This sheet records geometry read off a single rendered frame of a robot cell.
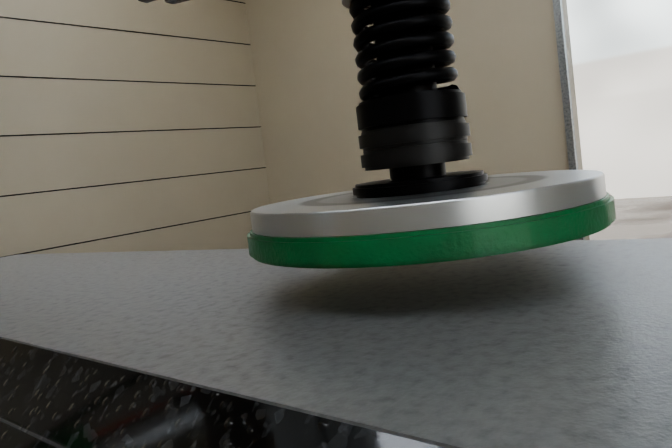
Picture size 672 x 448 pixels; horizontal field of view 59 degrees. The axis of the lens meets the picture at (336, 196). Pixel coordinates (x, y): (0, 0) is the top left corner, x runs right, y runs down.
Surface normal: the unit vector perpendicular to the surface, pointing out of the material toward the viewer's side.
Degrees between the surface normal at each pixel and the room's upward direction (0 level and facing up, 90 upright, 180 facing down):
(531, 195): 90
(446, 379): 0
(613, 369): 0
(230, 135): 90
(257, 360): 0
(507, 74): 90
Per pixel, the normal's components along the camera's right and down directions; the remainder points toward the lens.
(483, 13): -0.62, 0.11
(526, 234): 0.31, 0.01
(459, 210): 0.00, 0.05
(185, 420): -0.53, -0.62
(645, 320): -0.12, -0.99
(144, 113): 0.77, -0.06
